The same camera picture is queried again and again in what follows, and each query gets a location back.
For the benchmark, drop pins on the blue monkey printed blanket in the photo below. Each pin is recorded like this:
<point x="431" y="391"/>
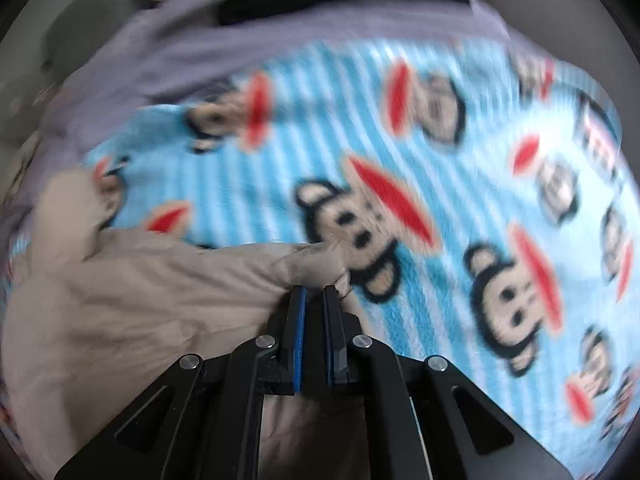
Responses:
<point x="450" y="160"/>

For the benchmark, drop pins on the purple duvet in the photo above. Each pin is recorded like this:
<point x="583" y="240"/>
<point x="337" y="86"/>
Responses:
<point x="200" y="55"/>

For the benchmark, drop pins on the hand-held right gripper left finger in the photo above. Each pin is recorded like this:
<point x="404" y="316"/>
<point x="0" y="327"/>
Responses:
<point x="299" y="332"/>

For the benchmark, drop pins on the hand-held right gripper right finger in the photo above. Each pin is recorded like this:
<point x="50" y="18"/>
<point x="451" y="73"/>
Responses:
<point x="330" y="332"/>

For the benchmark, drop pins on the grey-beige puffer jacket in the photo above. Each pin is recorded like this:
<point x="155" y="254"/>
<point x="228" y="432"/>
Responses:
<point x="125" y="305"/>

